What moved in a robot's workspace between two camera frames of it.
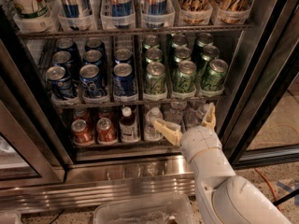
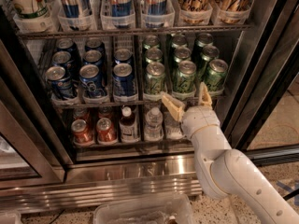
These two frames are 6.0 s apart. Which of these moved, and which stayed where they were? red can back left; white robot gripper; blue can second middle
Moved: white robot gripper
Stayed: red can back left; blue can second middle
